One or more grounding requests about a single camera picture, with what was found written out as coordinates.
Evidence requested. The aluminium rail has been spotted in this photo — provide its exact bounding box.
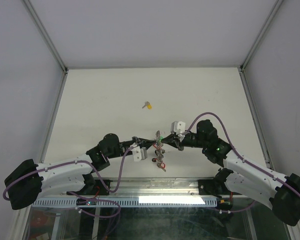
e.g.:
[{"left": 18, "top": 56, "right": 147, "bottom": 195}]
[{"left": 22, "top": 176, "right": 290, "bottom": 198}]

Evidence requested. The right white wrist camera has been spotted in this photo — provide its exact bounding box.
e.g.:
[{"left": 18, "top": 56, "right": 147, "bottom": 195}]
[{"left": 170, "top": 121, "right": 186, "bottom": 135}]

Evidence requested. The key with yellow tag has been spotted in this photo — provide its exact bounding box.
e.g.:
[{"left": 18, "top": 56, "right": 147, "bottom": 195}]
[{"left": 142, "top": 101, "right": 152, "bottom": 110}]

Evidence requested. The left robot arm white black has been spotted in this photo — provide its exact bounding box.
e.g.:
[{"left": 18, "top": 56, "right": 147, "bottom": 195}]
[{"left": 2, "top": 133, "right": 154, "bottom": 210}]

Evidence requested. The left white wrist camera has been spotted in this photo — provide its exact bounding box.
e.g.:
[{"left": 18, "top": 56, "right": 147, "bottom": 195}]
[{"left": 130, "top": 144, "right": 148, "bottom": 162}]

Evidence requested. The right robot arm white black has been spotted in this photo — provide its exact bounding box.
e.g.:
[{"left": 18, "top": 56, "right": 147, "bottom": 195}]
[{"left": 162, "top": 119, "right": 300, "bottom": 227}]

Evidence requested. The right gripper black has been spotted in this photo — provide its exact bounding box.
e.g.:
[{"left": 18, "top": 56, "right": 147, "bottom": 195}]
[{"left": 160, "top": 132, "right": 208, "bottom": 152}]

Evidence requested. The metal disc with keyrings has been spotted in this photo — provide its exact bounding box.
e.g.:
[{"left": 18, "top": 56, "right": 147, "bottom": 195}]
[{"left": 153, "top": 130, "right": 166, "bottom": 172}]

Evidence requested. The purple cable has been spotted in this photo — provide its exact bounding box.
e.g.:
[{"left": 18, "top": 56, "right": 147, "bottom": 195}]
[
  {"left": 2, "top": 144, "right": 138, "bottom": 201},
  {"left": 182, "top": 111, "right": 300, "bottom": 218}
]

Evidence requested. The red outline key tag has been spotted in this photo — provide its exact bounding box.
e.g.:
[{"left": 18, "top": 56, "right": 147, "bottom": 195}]
[{"left": 157, "top": 162, "right": 166, "bottom": 169}]

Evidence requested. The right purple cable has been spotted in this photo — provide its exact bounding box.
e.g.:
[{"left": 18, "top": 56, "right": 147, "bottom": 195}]
[{"left": 182, "top": 111, "right": 300, "bottom": 218}]

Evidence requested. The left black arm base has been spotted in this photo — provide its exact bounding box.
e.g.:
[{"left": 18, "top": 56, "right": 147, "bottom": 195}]
[{"left": 74, "top": 174, "right": 110, "bottom": 197}]

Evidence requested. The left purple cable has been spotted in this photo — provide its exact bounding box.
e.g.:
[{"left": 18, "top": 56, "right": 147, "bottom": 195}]
[{"left": 2, "top": 144, "right": 138, "bottom": 201}]

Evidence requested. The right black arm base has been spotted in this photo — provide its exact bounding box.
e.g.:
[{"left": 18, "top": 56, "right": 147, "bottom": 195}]
[{"left": 197, "top": 168, "right": 233, "bottom": 198}]

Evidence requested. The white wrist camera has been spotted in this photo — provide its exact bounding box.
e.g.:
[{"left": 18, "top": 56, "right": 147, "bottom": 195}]
[
  {"left": 130, "top": 144, "right": 148, "bottom": 162},
  {"left": 170, "top": 121, "right": 186, "bottom": 135}
]

